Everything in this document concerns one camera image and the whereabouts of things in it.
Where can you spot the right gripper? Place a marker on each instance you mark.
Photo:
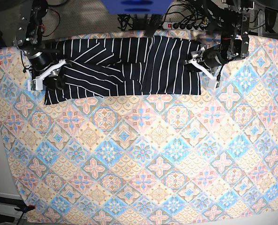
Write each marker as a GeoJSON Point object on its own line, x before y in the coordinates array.
{"type": "Point", "coordinates": [41, 59]}

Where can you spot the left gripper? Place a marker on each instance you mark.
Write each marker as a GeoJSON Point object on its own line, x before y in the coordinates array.
{"type": "Point", "coordinates": [207, 57]}

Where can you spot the navy white striped T-shirt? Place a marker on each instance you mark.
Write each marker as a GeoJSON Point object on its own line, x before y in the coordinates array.
{"type": "Point", "coordinates": [115, 67]}

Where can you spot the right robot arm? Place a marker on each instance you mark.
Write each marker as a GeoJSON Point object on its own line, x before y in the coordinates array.
{"type": "Point", "coordinates": [30, 28]}

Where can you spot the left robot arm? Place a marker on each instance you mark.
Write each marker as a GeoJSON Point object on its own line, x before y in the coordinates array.
{"type": "Point", "coordinates": [233, 23]}

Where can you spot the white labelled power strip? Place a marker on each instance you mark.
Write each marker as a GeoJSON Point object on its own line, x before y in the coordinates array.
{"type": "Point", "coordinates": [183, 26]}

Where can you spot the black remote control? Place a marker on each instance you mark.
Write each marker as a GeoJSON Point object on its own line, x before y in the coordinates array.
{"type": "Point", "coordinates": [153, 24]}

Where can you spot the blue box overhead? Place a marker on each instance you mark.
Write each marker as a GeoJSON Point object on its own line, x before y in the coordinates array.
{"type": "Point", "coordinates": [118, 7]}

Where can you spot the patterned pastel tablecloth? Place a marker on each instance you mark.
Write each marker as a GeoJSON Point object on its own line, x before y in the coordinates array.
{"type": "Point", "coordinates": [159, 159]}

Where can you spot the orange black clamp lower left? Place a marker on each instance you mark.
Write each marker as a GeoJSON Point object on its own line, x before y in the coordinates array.
{"type": "Point", "coordinates": [24, 209]}

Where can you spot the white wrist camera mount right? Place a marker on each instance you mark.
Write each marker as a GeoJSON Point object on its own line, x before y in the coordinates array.
{"type": "Point", "coordinates": [38, 82]}

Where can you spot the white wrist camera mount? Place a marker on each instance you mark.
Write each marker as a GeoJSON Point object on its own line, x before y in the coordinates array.
{"type": "Point", "coordinates": [213, 82]}
{"type": "Point", "coordinates": [38, 82]}

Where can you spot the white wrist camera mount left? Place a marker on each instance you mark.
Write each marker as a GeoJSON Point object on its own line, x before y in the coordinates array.
{"type": "Point", "coordinates": [213, 82]}

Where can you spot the white rail lower left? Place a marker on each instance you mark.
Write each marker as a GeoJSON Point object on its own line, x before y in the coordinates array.
{"type": "Point", "coordinates": [8, 203]}

